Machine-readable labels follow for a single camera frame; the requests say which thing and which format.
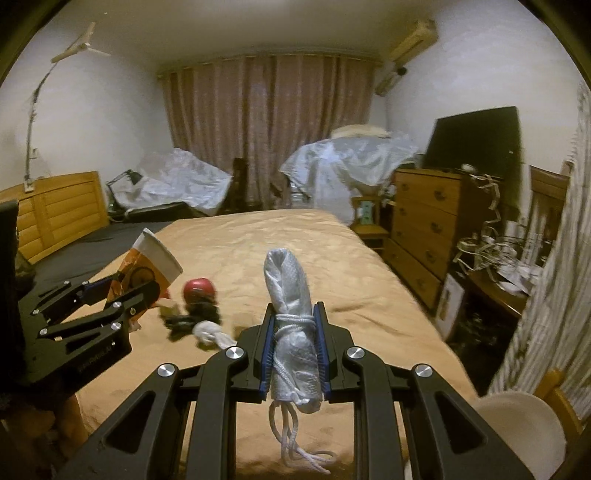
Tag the bed with tan cover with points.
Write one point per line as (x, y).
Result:
(369, 323)

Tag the orange and white paper cup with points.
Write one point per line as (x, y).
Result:
(147, 263)

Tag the black television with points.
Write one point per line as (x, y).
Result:
(471, 138)

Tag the wooden dresser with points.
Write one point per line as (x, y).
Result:
(425, 217)

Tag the small wooden chair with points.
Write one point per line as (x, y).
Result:
(369, 233)

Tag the black desk lamp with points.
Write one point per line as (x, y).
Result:
(134, 175)

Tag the striped cloth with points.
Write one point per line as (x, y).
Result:
(554, 277)

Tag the air conditioner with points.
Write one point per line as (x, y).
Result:
(413, 41)

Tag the red round object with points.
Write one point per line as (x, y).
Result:
(199, 288)

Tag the clear plastic cover sheet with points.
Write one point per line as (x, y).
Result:
(184, 175)
(341, 166)

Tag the black crumpled item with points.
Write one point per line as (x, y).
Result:
(194, 318)

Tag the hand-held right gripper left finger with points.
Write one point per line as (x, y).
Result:
(268, 350)

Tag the dark wooden desk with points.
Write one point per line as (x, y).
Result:
(489, 323)

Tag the black case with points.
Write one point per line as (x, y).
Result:
(157, 212)

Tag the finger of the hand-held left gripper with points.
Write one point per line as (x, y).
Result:
(69, 295)
(124, 307)

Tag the dry branch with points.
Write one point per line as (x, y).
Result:
(74, 48)

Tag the white round bin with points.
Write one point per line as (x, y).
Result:
(517, 429)

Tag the wooden headboard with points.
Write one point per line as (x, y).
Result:
(60, 207)

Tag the white crumpled tissue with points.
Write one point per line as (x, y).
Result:
(212, 334)

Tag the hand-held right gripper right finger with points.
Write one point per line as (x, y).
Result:
(322, 355)

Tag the white framed board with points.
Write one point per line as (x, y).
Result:
(450, 307)

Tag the cream pillow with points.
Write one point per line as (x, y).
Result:
(360, 131)

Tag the dark grey bed sheet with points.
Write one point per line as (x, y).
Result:
(92, 249)

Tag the brown curtain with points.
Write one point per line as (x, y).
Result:
(258, 120)

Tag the green picture frame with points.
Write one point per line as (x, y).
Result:
(366, 212)

